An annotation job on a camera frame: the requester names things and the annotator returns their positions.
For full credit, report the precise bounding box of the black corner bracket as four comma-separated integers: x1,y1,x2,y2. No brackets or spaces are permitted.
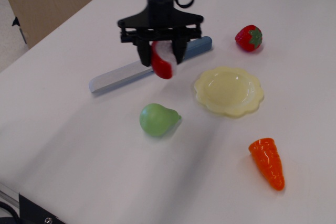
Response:
19,194,65,224

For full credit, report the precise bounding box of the red and white toy sushi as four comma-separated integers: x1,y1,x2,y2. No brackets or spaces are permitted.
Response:
151,41,177,79

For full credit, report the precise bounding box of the green toy pear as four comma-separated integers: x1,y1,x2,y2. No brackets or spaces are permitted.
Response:
139,103,182,137

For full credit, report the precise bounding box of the red toy strawberry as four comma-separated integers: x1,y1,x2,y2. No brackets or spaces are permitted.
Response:
235,25,263,52

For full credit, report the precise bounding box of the aluminium table frame rail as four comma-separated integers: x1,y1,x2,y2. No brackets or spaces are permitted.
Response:
1,183,19,223

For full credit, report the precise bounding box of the blue toy knife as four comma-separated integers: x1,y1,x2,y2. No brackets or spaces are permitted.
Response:
89,36,212,93

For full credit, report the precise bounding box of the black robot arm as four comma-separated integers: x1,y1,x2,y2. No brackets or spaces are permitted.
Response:
118,0,204,67

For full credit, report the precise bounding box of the orange toy carrot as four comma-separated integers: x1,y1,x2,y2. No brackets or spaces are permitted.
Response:
248,138,285,191

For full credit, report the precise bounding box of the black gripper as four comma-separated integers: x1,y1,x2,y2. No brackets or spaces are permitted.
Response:
118,0,204,67

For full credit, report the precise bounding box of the pale yellow toy plate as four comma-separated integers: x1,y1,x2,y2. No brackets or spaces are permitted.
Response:
194,67,264,118

